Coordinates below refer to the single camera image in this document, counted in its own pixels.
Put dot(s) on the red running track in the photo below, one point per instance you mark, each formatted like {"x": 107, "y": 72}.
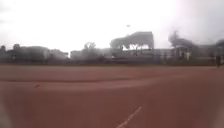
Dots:
{"x": 100, "y": 96}

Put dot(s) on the broad flat-topped tree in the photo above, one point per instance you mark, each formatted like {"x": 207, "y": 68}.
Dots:
{"x": 136, "y": 39}

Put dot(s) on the tall dark tree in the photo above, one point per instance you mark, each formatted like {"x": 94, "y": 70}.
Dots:
{"x": 178, "y": 41}

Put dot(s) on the row of buildings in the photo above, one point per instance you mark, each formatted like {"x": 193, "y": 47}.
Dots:
{"x": 33, "y": 54}

